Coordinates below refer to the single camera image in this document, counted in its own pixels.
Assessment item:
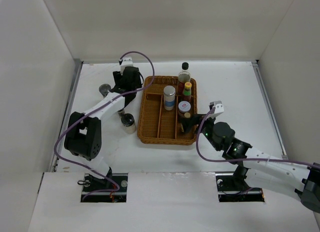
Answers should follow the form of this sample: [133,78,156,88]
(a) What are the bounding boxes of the tall dark soy sauce bottle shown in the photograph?
[177,62,191,94]

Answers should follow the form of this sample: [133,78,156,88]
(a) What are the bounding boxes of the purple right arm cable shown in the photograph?
[195,109,320,195]

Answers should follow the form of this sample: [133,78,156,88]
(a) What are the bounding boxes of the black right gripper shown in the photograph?
[180,112,222,151]

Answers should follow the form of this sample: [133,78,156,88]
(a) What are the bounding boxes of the clear salt grinder black top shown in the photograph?
[98,84,111,98]

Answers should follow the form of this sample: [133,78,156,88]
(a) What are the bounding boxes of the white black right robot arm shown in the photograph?
[180,114,320,212]

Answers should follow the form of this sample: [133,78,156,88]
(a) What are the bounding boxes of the brown wicker divided basket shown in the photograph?
[137,76,197,145]

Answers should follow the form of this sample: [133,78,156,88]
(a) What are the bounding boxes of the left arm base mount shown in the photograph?
[77,173,129,203]

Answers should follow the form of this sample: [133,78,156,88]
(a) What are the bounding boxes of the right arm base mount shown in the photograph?
[215,166,265,202]

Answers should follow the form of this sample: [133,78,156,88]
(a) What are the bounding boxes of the yellow label sesame oil bottle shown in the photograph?
[180,112,191,133]

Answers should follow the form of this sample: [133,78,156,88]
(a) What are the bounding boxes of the clear glass shaker jar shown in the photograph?
[121,113,137,134]

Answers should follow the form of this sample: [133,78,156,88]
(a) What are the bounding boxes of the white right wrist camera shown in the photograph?
[209,101,224,118]

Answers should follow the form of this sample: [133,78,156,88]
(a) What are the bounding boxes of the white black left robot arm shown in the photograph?
[63,65,143,191]

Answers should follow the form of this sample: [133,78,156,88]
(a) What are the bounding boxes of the small black pepper grinder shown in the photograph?
[117,109,125,118]

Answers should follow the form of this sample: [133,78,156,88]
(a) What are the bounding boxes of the silver lid white pepper jar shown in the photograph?
[163,86,176,111]

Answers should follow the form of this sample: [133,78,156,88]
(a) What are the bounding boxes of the green label chili sauce bottle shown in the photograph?
[181,82,192,102]

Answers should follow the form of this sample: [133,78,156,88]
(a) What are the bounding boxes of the white lid red label jar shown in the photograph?
[178,101,192,117]

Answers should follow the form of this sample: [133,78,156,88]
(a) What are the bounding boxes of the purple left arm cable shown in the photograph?
[53,51,156,201]

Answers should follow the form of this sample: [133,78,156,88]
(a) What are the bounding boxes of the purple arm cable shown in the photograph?
[195,109,320,195]
[53,51,156,201]

